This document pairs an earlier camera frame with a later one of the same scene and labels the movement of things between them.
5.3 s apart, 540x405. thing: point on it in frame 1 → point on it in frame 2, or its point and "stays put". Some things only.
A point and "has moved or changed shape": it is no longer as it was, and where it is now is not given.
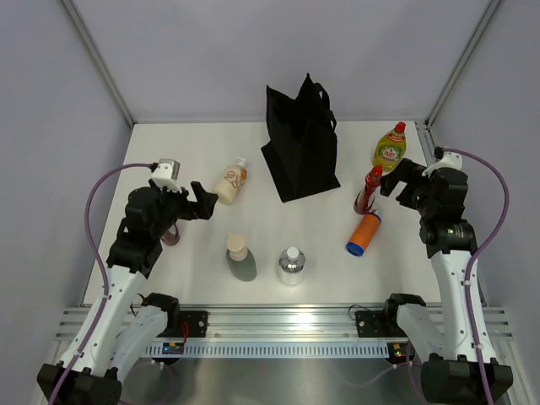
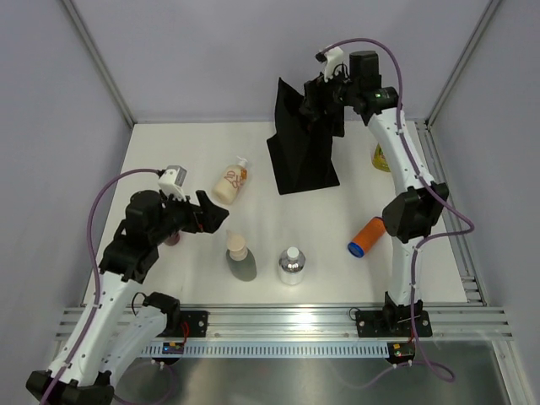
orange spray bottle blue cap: [367, 229] has moved or changed shape
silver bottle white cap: [292, 262] stays put
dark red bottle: [170, 239] stays put
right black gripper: [408, 172] → [313, 91]
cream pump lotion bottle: [228, 184] stays put
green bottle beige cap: [240, 259] stays put
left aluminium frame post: [98, 62] stays put
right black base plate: [379, 324] stays put
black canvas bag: [301, 152] has moved or changed shape
